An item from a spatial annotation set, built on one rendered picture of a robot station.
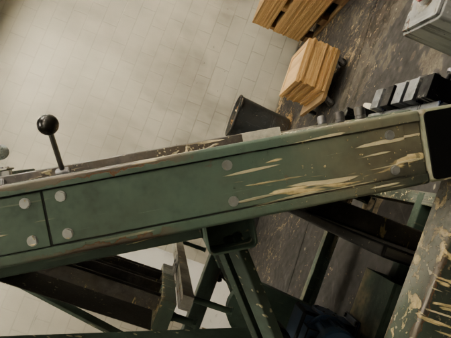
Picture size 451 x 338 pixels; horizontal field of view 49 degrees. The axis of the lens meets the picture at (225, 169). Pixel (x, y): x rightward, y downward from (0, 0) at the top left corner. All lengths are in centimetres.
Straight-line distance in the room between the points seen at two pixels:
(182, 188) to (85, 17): 645
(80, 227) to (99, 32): 635
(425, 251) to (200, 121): 595
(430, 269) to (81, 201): 53
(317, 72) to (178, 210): 384
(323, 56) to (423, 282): 381
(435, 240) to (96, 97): 610
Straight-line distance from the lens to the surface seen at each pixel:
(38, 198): 72
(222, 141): 157
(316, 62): 452
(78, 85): 679
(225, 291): 518
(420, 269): 87
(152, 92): 674
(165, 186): 70
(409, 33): 91
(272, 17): 627
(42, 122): 93
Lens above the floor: 123
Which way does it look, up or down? 7 degrees down
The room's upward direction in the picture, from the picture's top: 70 degrees counter-clockwise
